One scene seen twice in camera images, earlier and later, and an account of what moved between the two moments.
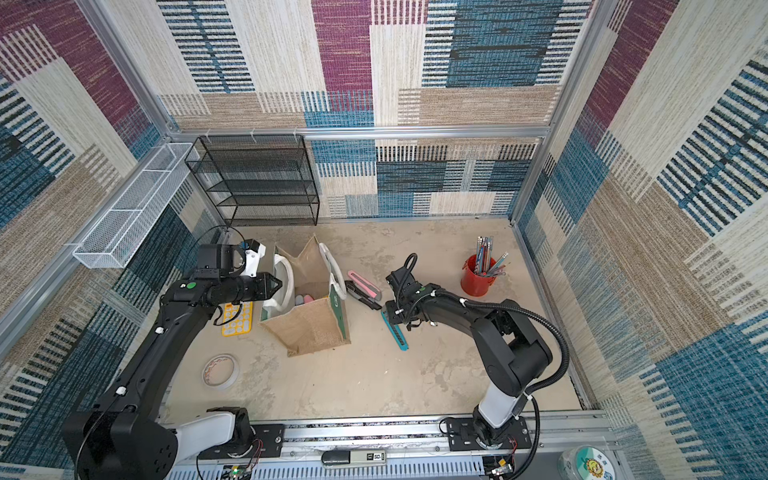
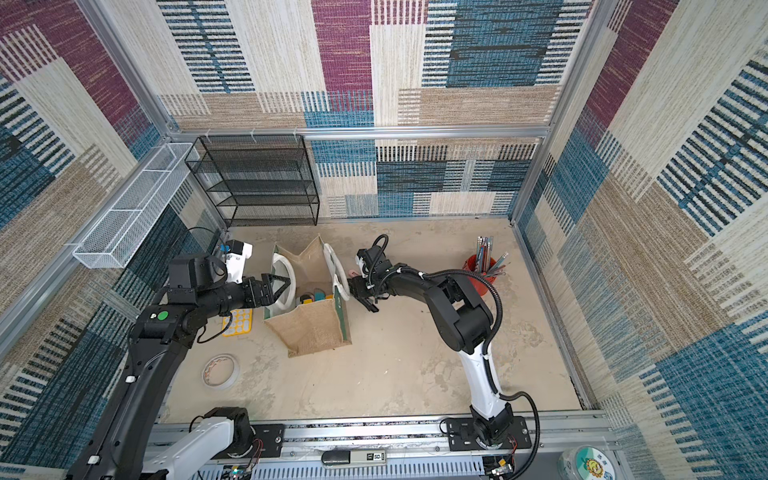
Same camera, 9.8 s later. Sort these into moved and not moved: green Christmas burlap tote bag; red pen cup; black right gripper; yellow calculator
Moved: black right gripper
Not moved: red pen cup; yellow calculator; green Christmas burlap tote bag
